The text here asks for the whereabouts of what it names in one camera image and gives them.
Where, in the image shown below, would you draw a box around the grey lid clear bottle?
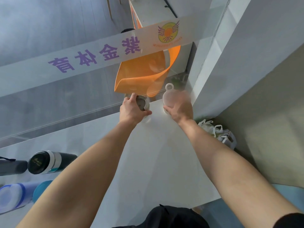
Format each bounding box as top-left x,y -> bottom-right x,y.
124,93 -> 150,120

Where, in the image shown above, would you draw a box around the frosted glass banner strip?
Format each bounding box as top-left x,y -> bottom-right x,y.
0,7 -> 228,98

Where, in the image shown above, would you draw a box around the grey table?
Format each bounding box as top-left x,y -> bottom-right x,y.
0,99 -> 221,228

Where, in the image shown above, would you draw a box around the orange plastic chair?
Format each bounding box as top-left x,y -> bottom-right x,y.
114,45 -> 181,98

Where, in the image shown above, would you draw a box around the white bags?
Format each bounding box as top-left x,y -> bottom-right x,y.
198,119 -> 238,150

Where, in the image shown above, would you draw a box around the person's left forearm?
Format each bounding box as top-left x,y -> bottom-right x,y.
16,121 -> 141,228

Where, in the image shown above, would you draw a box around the brown wooden chair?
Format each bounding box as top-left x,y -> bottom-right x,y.
105,0 -> 122,19

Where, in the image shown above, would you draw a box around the person's right hand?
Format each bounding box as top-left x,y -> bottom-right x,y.
163,91 -> 194,125

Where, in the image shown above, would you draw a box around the person's left hand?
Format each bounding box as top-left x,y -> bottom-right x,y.
118,93 -> 153,126

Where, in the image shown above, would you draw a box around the white purple bottle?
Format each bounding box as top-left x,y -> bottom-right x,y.
0,182 -> 41,214

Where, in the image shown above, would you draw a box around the black bottle white band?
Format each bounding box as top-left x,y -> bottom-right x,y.
27,150 -> 78,175

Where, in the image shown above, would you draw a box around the white bottle teal straw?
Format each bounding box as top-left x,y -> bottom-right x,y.
162,83 -> 192,116

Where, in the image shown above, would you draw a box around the person's black clothing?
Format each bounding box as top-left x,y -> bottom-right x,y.
114,204 -> 304,228

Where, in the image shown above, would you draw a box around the person's right forearm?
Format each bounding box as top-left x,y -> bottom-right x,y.
178,118 -> 304,228

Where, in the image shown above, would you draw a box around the dark bottle with strap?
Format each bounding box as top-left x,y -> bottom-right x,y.
0,156 -> 28,176

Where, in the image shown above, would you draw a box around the teal blue bottle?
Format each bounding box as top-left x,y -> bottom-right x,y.
32,180 -> 53,203

